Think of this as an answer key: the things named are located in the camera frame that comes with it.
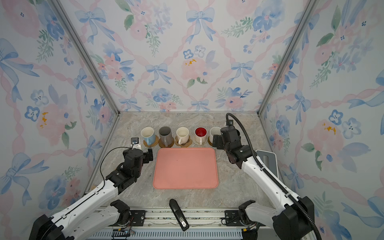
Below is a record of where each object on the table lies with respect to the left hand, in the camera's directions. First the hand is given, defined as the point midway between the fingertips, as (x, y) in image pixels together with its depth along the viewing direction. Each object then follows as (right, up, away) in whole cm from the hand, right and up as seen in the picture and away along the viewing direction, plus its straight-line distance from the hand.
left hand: (142, 146), depth 80 cm
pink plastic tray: (+21, -16, +15) cm, 30 cm away
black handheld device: (+21, -32, -9) cm, 39 cm away
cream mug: (+20, +6, +20) cm, 29 cm away
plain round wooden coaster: (+8, -2, +19) cm, 21 cm away
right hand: (+44, +5, 0) cm, 44 cm away
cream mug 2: (+42, +8, +19) cm, 47 cm away
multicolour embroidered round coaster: (+28, +1, +23) cm, 36 cm away
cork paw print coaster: (+22, -2, +20) cm, 30 cm away
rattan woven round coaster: (+2, 0, +22) cm, 22 cm away
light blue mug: (-3, +6, +20) cm, 21 cm away
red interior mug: (+32, +5, +22) cm, 40 cm away
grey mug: (+10, +5, +12) cm, 17 cm away
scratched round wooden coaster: (+38, +1, +21) cm, 44 cm away
